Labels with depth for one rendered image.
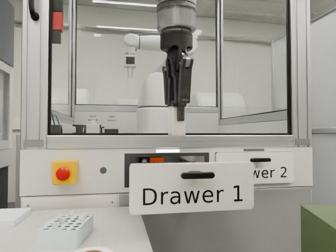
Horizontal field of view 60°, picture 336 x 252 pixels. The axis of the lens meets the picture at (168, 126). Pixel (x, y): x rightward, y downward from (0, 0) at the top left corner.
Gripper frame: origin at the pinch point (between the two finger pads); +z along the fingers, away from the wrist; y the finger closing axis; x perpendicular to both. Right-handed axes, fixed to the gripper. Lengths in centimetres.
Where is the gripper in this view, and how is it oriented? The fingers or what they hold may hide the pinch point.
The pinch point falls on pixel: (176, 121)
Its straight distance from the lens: 67.5
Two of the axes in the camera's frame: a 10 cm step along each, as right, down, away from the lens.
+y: -3.6, -0.3, 9.3
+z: 0.0, 10.0, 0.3
